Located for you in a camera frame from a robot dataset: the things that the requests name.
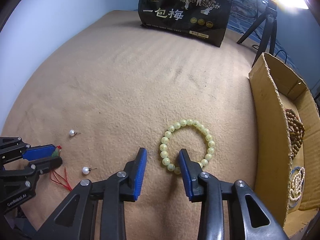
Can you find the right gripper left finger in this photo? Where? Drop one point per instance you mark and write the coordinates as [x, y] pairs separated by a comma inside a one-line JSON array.
[[75, 217]]

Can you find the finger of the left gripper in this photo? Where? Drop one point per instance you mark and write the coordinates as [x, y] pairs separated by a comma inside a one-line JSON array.
[[44, 165], [38, 152]]

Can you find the white pearl earring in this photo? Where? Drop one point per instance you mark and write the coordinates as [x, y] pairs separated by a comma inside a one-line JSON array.
[[86, 170], [72, 133]]

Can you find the dark metal bangle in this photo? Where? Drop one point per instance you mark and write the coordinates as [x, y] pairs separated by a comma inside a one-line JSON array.
[[297, 178]]

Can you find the tan blanket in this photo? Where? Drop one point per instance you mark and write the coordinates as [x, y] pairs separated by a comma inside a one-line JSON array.
[[121, 86]]

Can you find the cardboard box tray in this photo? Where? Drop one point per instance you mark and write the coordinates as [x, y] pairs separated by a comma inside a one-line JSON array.
[[275, 88]]

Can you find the blue patterned bed sheet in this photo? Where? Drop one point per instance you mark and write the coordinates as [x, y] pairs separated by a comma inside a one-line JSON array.
[[242, 17]]

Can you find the black snack bag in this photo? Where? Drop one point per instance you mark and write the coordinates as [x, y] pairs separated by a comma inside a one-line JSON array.
[[203, 19]]

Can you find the black tripod stand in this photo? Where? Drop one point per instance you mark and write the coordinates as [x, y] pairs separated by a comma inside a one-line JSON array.
[[269, 17]]

